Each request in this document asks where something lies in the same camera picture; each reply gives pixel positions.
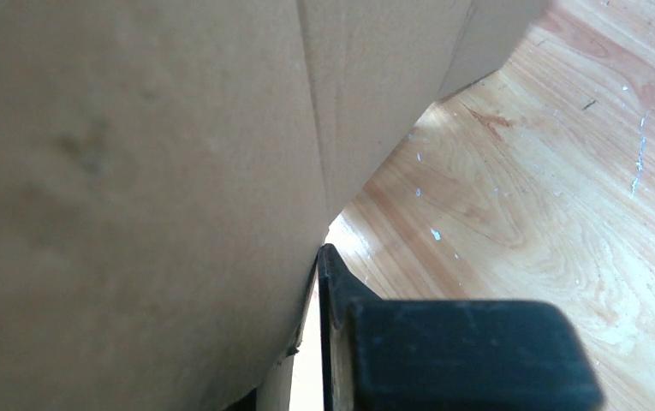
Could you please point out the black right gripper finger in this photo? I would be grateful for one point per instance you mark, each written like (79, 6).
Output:
(380, 354)

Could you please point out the cardboard box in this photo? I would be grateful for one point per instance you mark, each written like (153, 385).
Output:
(169, 170)

